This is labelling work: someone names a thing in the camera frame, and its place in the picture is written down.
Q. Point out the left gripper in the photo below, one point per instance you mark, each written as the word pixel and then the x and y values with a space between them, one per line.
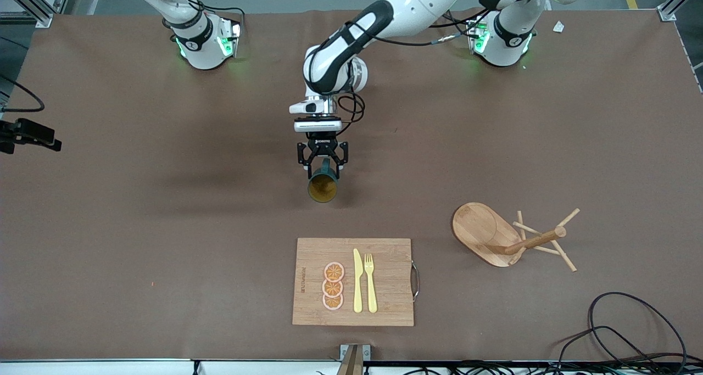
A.
pixel 322 143

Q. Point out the aluminium frame profile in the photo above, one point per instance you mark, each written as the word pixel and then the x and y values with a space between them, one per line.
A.
pixel 667 14
pixel 33 10

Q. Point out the aluminium camera post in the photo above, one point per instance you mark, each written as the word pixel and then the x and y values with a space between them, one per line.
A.
pixel 354 364

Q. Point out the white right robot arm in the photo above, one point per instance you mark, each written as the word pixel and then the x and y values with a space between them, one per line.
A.
pixel 200 54

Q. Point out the round orange slice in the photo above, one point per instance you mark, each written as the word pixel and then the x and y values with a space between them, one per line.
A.
pixel 334 272

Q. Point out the wooden mug tree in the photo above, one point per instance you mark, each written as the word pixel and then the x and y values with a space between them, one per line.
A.
pixel 483 227

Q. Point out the yellow plastic fork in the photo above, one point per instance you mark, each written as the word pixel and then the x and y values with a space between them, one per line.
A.
pixel 371 292

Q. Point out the yellow plastic knife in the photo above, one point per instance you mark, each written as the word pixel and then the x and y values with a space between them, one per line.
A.
pixel 357 287

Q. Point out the wooden cutting board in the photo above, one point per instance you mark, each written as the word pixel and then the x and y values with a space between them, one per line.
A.
pixel 390 287

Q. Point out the white paper scrap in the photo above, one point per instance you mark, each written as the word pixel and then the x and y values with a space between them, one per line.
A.
pixel 559 27

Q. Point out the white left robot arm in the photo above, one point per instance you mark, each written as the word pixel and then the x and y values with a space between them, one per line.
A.
pixel 417 4

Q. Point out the dark teal cup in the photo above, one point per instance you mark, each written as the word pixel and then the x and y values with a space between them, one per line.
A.
pixel 323 191

